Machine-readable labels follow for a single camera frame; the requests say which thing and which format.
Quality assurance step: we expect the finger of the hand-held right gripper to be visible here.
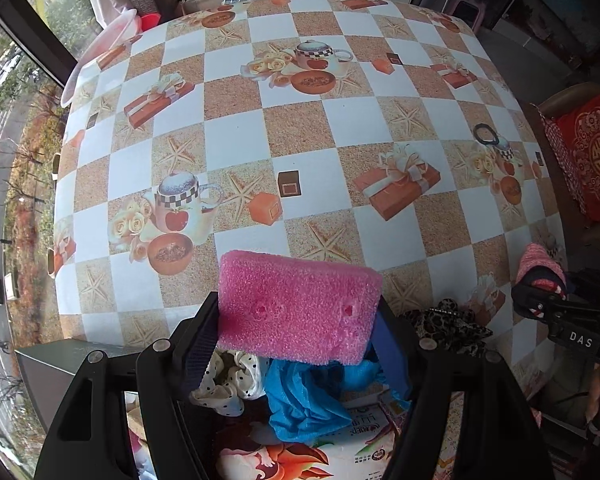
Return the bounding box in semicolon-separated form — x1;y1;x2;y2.
511;284;572;322

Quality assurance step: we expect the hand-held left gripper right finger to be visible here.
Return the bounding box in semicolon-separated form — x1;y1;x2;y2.
374;297;553;480

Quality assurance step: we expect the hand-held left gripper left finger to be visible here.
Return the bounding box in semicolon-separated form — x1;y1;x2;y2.
35;292;221;480

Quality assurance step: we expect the pink knitted sock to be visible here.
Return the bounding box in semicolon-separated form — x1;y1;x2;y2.
512;242;569;311

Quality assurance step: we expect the cream polka dot scrunchie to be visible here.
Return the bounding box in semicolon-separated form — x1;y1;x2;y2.
189;350;269;417

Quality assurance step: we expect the leopard print scrunchie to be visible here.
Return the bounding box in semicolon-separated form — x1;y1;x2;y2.
405;299;494;357

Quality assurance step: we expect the pink foam sponge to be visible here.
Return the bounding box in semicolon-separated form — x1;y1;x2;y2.
217;250;384;367

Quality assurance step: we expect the floral tissue pack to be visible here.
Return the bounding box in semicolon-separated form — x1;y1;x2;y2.
215;400;407;480

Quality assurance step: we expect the red patterned cushion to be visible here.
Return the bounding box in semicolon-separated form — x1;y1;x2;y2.
540;85;600;224

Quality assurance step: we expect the wooden armchair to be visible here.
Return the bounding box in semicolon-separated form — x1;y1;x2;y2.
530;82;600;247

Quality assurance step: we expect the checkered printed tablecloth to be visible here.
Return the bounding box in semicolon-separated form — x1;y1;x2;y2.
52;0;569;402

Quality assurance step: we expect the pink plastic stool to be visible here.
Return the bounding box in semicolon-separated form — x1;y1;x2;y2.
450;0;486;29

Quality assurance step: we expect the black hair tie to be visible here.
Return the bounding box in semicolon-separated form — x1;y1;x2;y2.
472;122;499;144

